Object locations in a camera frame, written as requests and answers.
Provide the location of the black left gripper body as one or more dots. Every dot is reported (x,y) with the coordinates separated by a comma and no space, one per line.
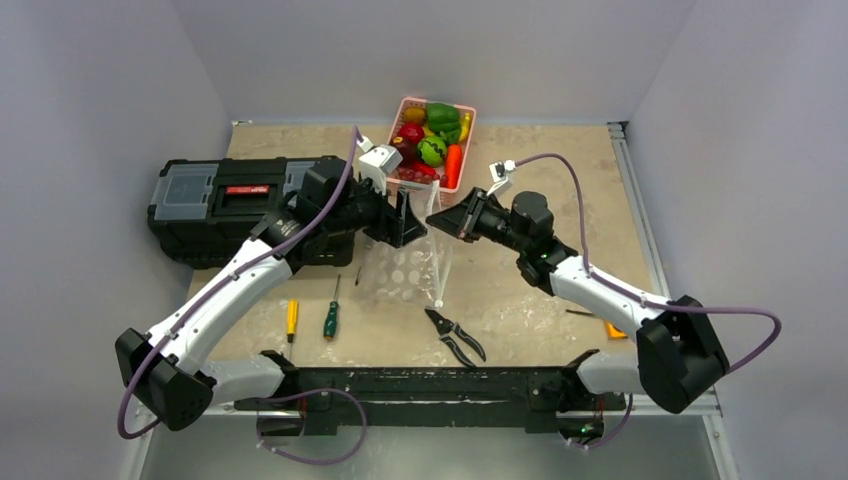
(367,210)

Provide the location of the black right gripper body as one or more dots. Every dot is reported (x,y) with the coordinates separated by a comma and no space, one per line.
(473,216)

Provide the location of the clear dotted zip top bag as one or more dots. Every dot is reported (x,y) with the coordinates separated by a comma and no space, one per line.
(415,274)

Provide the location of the dark red mangosteen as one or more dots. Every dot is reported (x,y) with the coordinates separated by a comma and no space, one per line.
(407,150)

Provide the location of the green striped watermelon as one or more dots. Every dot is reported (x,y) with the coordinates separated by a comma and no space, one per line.
(432,150)

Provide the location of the pink perforated plastic basket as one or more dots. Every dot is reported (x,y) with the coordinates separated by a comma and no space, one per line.
(448,137)

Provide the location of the red apple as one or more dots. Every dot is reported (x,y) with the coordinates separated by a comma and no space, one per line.
(411,132)

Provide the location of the green bell pepper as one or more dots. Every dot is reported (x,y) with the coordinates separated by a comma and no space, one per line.
(442,117)

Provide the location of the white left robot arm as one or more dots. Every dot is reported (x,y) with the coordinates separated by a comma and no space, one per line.
(167,368)

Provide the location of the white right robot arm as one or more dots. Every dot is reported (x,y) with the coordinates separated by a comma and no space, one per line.
(677,355)

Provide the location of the purple grape bunch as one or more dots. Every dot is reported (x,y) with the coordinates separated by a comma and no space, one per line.
(406,174)

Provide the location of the red chili pepper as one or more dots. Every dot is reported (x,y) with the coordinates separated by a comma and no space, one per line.
(424,170)

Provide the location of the orange carrot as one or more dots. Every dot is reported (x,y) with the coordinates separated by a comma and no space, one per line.
(452,165)

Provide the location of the yellow banana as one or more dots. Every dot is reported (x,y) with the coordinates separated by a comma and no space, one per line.
(465,127)

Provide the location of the brown kiwi fruit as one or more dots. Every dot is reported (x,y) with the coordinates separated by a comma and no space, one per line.
(415,114)

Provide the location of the black plastic toolbox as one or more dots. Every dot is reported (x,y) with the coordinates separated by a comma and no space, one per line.
(201,211)

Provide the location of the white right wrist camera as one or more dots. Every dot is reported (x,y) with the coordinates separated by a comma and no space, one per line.
(501,172)

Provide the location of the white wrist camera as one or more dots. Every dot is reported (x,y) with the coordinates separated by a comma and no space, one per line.
(377,162)
(501,172)

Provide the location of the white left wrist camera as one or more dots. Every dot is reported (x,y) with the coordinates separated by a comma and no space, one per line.
(377,162)

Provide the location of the black handled pliers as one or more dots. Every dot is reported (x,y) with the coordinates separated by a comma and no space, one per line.
(452,335)

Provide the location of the green handled screwdriver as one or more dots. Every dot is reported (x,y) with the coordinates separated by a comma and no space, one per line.
(331,320)

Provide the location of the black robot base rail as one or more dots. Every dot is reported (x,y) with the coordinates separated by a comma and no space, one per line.
(534,399)

